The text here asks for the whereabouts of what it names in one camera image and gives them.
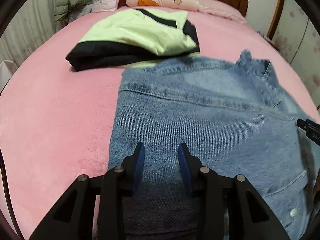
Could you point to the floral sliding wardrobe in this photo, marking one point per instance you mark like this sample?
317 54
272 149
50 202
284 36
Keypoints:
298 43

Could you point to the white floral curtain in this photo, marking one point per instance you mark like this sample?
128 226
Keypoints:
30 28

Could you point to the green and black folded garment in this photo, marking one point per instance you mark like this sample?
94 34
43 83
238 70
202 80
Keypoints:
135 37

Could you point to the white paper bag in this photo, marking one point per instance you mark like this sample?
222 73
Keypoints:
5 72

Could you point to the dark wooden nightstand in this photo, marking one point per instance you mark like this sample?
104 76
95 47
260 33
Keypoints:
268 40

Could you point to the pink bed sheet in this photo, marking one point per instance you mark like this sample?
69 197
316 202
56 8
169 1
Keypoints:
56 124

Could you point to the pink pillow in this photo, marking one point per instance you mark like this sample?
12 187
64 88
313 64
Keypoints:
220 9

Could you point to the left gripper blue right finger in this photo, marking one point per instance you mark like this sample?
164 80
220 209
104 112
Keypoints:
189 168

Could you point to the blue denim jacket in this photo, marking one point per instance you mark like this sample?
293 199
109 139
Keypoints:
235 117

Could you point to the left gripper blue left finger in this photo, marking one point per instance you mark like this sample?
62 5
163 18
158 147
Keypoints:
133 169

